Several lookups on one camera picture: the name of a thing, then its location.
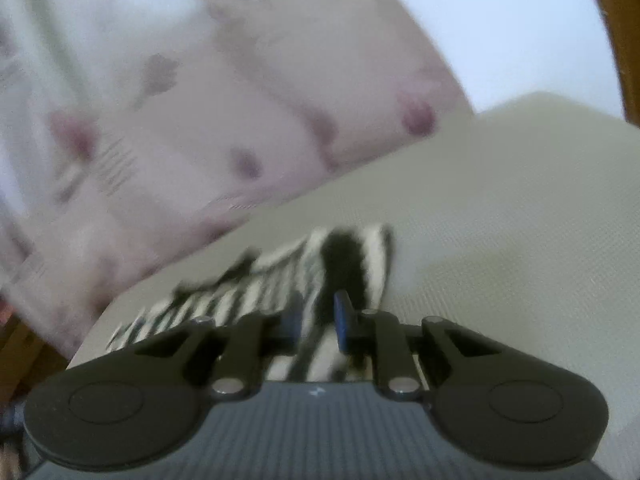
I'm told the pink leaf print curtain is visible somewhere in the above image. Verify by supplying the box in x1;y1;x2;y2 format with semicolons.
1;0;471;356

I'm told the brown wooden door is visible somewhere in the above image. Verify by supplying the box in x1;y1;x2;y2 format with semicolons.
598;0;640;126

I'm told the black white striped knit sweater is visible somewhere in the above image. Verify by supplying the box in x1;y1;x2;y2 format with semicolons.
105;224;394;382

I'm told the grey woven mattress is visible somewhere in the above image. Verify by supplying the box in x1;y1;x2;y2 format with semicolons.
74;93;639;479

